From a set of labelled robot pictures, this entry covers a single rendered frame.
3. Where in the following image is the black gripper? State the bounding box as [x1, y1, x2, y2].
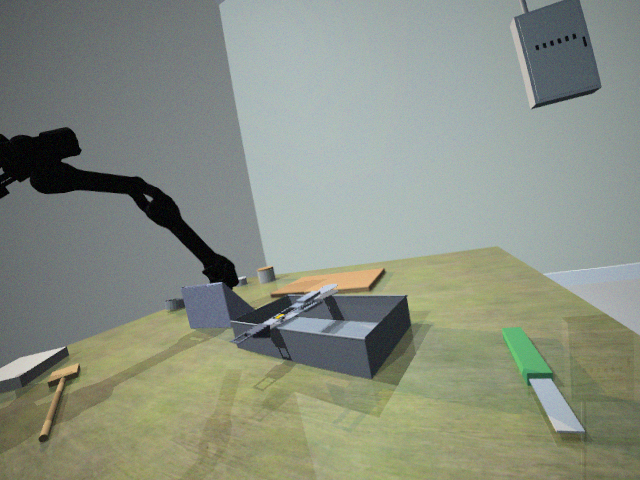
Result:
[0, 152, 33, 199]

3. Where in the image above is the light wooden board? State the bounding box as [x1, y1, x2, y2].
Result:
[271, 268, 385, 298]

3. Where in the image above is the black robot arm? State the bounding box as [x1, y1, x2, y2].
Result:
[0, 127, 239, 290]

